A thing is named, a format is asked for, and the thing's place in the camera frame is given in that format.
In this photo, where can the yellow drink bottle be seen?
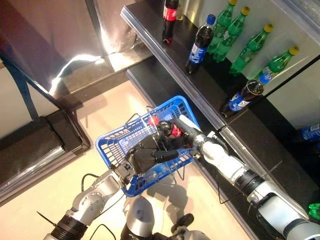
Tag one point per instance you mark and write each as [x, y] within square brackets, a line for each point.
[180, 11]

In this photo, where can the silver left robot leg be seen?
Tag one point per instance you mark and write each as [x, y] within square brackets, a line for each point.
[138, 217]

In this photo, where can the blue plastic shopping basket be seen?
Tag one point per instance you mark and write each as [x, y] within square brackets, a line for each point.
[110, 150]

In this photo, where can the black shelf board clear rail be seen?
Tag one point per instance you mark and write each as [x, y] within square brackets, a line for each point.
[200, 82]

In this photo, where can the black side shelf unit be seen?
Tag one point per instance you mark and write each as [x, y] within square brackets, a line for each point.
[37, 130]

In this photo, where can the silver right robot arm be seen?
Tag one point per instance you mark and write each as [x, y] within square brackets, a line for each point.
[240, 170]

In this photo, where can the upper shelf board clear rail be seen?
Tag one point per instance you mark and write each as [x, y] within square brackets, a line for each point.
[297, 17]

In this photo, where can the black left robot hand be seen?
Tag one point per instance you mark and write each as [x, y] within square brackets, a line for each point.
[145, 157]

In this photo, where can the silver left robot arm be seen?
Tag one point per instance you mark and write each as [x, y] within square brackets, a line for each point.
[92, 200]

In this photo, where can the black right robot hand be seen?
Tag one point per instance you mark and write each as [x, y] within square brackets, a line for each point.
[186, 130]

